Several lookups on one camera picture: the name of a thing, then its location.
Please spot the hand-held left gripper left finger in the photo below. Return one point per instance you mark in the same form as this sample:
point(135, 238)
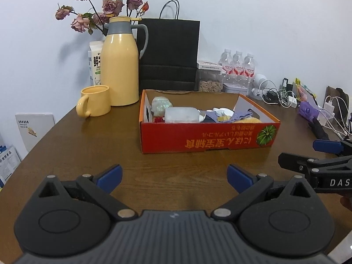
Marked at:
point(111, 177)

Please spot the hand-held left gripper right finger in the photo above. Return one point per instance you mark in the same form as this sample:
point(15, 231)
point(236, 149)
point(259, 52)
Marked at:
point(239, 177)

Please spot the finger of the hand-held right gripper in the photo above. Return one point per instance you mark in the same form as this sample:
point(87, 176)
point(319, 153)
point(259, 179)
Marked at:
point(326, 145)
point(294, 161)

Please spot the red cardboard box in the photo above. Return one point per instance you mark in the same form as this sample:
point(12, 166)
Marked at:
point(206, 143)

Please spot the yellow plush sheep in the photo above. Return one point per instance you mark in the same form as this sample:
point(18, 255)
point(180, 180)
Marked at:
point(249, 120)

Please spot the purple knitted cloth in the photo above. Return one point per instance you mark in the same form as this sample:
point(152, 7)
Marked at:
point(239, 114)

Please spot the navy zip pouch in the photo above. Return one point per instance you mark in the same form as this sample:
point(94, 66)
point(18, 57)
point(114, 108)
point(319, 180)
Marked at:
point(210, 119)

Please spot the large white lid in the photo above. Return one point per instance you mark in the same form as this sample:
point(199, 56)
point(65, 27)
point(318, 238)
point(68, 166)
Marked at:
point(227, 112)

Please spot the iridescent glitter bag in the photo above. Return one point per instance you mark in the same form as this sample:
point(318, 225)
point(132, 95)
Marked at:
point(161, 105)

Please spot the person's right hand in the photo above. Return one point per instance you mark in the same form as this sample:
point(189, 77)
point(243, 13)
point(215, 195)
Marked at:
point(347, 202)

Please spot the black folded umbrella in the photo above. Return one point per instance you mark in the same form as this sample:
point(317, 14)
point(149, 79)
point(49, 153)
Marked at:
point(319, 129)

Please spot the white charging box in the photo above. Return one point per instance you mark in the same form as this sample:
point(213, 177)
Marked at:
point(330, 110)

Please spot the purple bag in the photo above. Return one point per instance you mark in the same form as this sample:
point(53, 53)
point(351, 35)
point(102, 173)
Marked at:
point(312, 111)

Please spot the brown paper bag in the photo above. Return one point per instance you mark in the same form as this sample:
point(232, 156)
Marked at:
point(339, 96)

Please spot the white power adapter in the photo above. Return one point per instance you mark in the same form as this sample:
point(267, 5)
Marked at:
point(293, 102)

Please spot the colourful snack packet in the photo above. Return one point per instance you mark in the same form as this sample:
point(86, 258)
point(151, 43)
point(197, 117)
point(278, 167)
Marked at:
point(305, 89)

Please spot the black power adapter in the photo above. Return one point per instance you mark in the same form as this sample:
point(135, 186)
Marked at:
point(272, 95)

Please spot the black stand device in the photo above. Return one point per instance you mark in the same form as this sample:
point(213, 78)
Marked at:
point(286, 84)

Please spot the yellow mug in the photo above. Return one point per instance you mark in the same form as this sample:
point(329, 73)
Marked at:
point(96, 101)

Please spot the white robot-shaped desk fan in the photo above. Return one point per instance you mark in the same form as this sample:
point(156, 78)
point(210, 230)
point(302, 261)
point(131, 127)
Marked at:
point(260, 84)

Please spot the pale tin box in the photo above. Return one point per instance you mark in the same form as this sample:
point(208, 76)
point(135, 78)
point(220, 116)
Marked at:
point(235, 88)

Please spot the white booklet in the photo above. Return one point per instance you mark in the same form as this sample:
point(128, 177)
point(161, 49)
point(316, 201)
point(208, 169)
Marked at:
point(34, 132)

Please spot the clear seed container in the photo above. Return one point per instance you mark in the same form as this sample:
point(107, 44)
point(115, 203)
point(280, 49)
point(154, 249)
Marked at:
point(210, 84)

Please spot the blue and white papers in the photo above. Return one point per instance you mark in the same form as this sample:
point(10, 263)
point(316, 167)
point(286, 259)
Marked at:
point(8, 165)

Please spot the clear water bottle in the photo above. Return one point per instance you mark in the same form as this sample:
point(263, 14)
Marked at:
point(226, 63)
point(249, 67)
point(238, 64)

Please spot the yellow thermos jug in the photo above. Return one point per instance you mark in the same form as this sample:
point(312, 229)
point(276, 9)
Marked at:
point(121, 68)

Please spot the white milk carton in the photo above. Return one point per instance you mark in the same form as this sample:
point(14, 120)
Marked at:
point(95, 63)

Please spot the flat white box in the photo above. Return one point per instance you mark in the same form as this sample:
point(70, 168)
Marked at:
point(209, 65)

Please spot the black paper bag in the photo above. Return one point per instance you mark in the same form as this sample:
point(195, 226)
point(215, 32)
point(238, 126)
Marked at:
point(170, 52)

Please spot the dried rose bouquet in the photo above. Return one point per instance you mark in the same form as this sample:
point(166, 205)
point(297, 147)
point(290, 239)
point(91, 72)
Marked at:
point(110, 5)

